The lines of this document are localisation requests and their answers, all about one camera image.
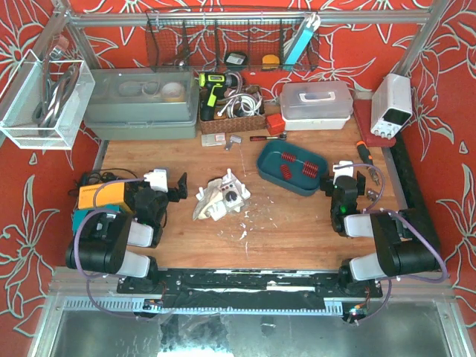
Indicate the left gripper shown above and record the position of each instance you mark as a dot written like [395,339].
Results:
[172,192]

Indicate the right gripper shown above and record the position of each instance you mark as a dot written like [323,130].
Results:
[344,181]

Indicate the white work glove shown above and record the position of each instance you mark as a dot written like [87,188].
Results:
[210,201]

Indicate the white peg base plate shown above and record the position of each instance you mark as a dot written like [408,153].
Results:
[245,193]

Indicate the white control box with knob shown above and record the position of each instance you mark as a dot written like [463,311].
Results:
[231,196]

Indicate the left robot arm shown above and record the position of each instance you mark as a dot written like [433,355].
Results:
[117,215]

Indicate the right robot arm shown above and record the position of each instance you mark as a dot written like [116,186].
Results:
[405,244]

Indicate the small metal parts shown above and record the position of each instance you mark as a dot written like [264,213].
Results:
[372,195]

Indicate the teal plastic tray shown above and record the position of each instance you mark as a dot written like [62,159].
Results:
[291,175]

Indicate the small white cardboard box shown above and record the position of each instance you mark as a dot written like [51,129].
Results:
[213,140]

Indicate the yellow electronic box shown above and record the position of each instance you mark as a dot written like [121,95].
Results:
[118,194]

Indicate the red pad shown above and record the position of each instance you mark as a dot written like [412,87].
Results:
[362,114]

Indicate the white plastic toolbox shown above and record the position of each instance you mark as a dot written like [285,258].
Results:
[324,105]

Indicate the white power supply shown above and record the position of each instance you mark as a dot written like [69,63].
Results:
[391,106]

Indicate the red small box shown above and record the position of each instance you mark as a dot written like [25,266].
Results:
[275,124]

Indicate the grey plastic storage box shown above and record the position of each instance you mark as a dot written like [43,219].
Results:
[140,104]

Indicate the teal electronic box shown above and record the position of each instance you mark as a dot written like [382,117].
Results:
[79,215]

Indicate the yellow tape measure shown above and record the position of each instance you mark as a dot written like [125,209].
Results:
[270,62]

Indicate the clear acrylic bin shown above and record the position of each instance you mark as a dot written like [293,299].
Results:
[45,108]

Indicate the blue white device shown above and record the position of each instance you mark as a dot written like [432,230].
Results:
[294,47]

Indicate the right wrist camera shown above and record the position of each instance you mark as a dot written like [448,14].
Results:
[344,169]

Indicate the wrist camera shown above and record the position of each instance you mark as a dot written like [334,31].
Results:
[157,179]
[344,169]

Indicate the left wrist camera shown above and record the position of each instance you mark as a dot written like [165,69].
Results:
[157,179]

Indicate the orange handled screwdriver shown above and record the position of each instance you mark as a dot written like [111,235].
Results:
[367,158]

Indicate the metal L bracket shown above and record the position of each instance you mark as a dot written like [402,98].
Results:
[234,139]

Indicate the red handled ratchet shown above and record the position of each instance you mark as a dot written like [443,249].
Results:
[282,137]

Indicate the black mounting base rail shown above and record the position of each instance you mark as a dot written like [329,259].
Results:
[249,289]

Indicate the brown basket with cables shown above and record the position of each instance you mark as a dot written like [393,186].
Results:
[237,112]

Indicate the green cordless drill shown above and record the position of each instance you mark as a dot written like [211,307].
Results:
[215,85]

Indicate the black wire basket shelf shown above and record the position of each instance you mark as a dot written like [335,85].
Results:
[199,37]

